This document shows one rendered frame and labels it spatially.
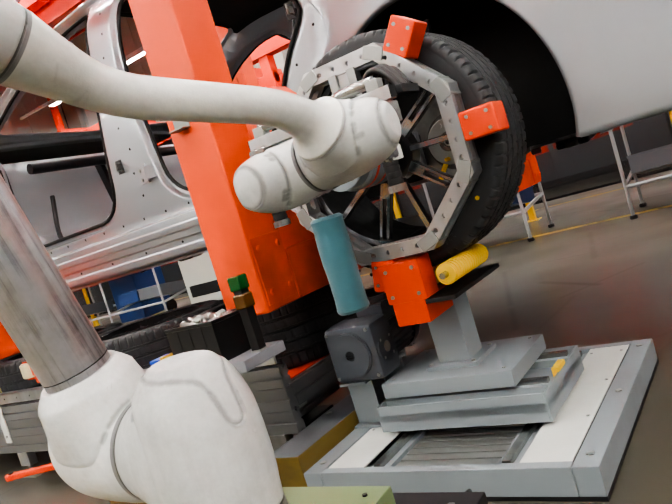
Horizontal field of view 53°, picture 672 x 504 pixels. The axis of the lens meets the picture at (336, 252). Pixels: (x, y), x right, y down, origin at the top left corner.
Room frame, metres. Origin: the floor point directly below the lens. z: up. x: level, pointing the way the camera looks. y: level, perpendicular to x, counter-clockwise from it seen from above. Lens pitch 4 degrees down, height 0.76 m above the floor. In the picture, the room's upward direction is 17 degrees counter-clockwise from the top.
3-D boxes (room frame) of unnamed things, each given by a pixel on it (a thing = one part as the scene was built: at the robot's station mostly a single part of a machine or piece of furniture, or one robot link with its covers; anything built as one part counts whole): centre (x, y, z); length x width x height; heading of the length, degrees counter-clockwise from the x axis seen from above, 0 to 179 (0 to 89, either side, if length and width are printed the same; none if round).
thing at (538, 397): (1.91, -0.29, 0.13); 0.50 x 0.36 x 0.10; 56
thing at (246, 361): (1.88, 0.43, 0.44); 0.43 x 0.17 x 0.03; 56
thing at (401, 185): (1.49, -0.17, 0.83); 0.04 x 0.04 x 0.16
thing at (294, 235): (2.30, 0.06, 0.69); 0.52 x 0.17 x 0.35; 146
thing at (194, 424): (0.89, 0.25, 0.52); 0.18 x 0.16 x 0.22; 51
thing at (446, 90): (1.78, -0.16, 0.85); 0.54 x 0.07 x 0.54; 56
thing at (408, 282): (1.81, -0.19, 0.48); 0.16 x 0.12 x 0.17; 146
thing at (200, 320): (1.86, 0.40, 0.51); 0.20 x 0.14 x 0.13; 53
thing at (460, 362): (1.92, -0.26, 0.32); 0.40 x 0.30 x 0.28; 56
